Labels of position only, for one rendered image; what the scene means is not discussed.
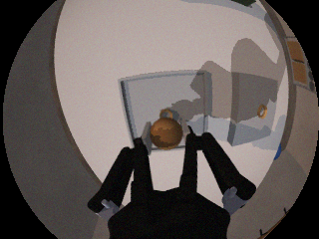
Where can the brown ball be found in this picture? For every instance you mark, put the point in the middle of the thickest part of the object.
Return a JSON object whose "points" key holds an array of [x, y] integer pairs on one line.
{"points": [[166, 133]]}

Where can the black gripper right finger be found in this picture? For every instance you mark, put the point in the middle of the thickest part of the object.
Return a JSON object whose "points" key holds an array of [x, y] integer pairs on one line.
{"points": [[235, 188]]}

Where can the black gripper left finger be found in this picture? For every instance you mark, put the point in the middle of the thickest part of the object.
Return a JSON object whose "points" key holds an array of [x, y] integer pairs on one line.
{"points": [[115, 184]]}

